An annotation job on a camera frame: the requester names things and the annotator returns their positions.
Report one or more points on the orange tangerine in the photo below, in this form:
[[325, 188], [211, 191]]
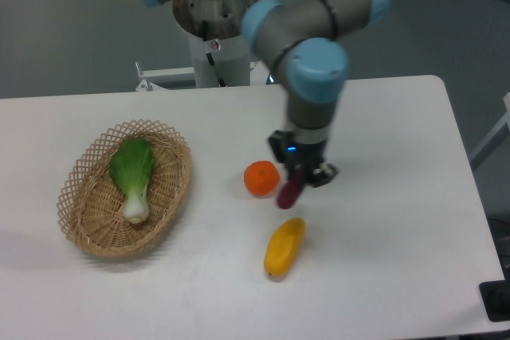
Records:
[[261, 178]]

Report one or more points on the green bok choy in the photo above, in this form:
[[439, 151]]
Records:
[[131, 170]]

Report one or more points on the black device at table edge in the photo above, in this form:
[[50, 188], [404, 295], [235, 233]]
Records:
[[495, 297]]

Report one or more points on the purple sweet potato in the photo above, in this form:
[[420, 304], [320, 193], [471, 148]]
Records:
[[291, 190]]

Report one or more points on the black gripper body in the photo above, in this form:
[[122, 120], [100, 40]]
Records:
[[302, 155]]

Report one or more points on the yellow mango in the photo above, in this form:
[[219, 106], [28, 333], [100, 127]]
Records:
[[284, 246]]

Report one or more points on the woven wicker basket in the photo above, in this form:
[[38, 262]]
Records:
[[90, 206]]

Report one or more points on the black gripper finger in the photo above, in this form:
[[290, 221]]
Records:
[[278, 145], [320, 174]]

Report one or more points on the white metal mounting frame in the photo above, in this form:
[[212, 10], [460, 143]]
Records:
[[167, 76]]

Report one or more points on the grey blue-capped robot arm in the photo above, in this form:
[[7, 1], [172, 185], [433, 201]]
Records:
[[300, 48]]

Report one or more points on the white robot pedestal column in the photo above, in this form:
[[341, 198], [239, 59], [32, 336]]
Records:
[[212, 28]]

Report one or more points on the white frame at right edge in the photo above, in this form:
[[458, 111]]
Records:
[[495, 136]]

